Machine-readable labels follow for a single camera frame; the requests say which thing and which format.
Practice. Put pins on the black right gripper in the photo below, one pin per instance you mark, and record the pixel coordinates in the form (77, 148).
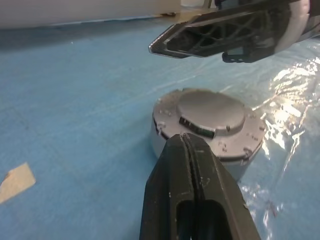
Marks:
(295, 22)

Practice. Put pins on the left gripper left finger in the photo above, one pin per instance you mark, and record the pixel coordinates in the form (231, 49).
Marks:
(167, 190)

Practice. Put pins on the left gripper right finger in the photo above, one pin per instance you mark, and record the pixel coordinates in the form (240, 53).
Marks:
(217, 190)

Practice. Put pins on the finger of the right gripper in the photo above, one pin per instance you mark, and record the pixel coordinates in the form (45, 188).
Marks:
(185, 27)

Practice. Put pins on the silver motor housing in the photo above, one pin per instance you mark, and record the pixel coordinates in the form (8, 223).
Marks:
(237, 170)

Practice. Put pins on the grey round motor lid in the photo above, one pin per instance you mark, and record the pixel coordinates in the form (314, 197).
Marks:
(212, 110)

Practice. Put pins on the white partition board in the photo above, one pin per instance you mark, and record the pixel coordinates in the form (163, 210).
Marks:
(75, 10)

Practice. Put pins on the blue plastic table cover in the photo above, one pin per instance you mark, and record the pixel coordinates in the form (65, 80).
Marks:
(75, 100)

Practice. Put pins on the beige tape piece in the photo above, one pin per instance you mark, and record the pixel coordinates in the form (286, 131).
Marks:
(16, 182)

